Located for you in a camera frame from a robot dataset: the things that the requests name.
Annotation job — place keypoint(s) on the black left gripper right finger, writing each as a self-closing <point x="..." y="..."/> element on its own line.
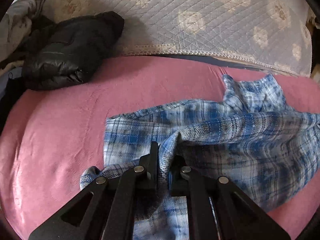
<point x="217" y="208"/>

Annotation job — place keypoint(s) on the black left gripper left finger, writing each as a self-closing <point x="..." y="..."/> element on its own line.
<point x="106" y="208"/>

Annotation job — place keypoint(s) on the blue plaid flannel shirt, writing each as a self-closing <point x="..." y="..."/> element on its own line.
<point x="267" y="148"/>

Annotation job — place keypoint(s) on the pink fleece blanket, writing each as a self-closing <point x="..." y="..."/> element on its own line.
<point x="51" y="137"/>

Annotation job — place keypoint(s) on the black puffer jacket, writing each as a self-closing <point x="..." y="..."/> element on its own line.
<point x="69" y="53"/>

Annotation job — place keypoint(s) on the blue folded garment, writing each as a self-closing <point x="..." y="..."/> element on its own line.
<point x="11" y="81"/>

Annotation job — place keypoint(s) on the grey floral quilted mattress pad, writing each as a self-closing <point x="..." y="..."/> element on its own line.
<point x="267" y="34"/>

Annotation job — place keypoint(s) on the grey crumpled garment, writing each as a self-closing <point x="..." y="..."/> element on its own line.
<point x="16" y="24"/>

